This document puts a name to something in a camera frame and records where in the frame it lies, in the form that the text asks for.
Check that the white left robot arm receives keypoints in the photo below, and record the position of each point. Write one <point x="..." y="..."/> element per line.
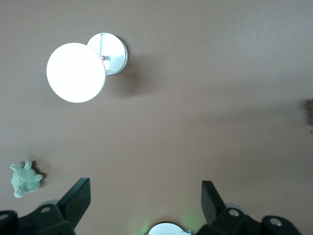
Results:
<point x="166" y="230"/>

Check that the green turtle plush toy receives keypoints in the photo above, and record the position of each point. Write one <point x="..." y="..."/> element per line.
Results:
<point x="24" y="180"/>

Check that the brown lion statue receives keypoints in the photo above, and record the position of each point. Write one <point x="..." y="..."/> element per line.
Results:
<point x="310" y="110"/>

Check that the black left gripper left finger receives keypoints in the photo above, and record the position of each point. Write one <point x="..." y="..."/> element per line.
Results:
<point x="73" y="200"/>

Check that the large white plate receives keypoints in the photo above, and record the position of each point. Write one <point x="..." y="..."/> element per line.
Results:
<point x="73" y="73"/>

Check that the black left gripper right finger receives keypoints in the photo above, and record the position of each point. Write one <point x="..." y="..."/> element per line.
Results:
<point x="212" y="200"/>

